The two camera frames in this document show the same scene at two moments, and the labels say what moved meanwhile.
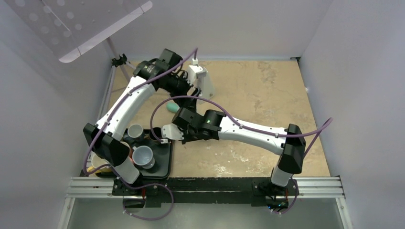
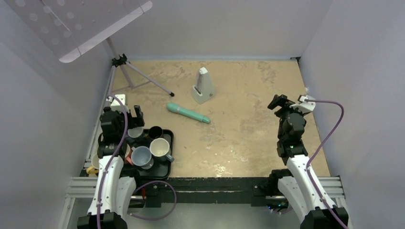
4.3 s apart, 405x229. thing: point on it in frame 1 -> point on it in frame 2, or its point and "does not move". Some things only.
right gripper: [186, 138] -> [282, 101]
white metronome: [205, 86] does not move
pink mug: [130, 155] does not move
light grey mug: [143, 155] does not move
